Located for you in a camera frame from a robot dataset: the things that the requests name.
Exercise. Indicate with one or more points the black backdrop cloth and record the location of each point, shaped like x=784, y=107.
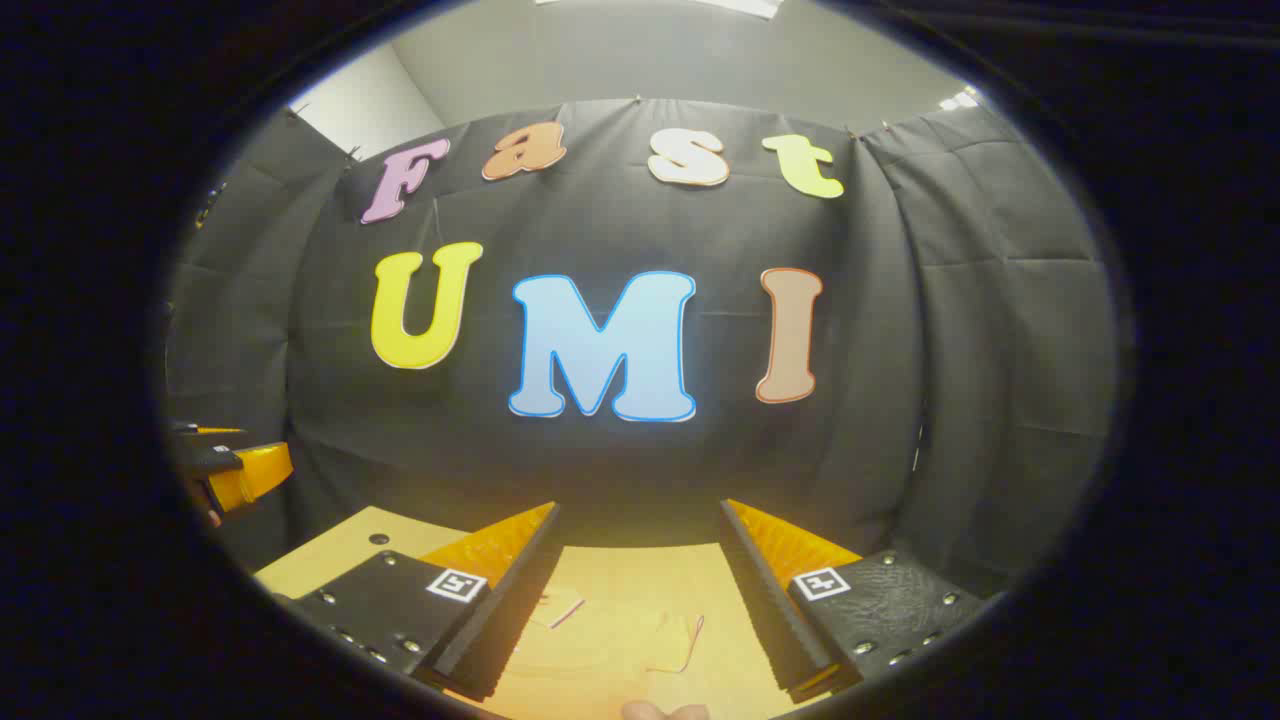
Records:
x=900, y=350

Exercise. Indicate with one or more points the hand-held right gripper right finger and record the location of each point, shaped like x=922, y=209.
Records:
x=765, y=600

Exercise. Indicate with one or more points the ceiling light panel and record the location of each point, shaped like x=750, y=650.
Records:
x=958, y=100
x=740, y=6

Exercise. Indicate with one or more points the orange T-shirt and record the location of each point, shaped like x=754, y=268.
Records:
x=620, y=650

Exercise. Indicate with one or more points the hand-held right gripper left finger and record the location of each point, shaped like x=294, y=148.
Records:
x=510, y=610

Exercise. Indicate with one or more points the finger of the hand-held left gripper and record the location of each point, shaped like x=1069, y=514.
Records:
x=215, y=431
x=255, y=478

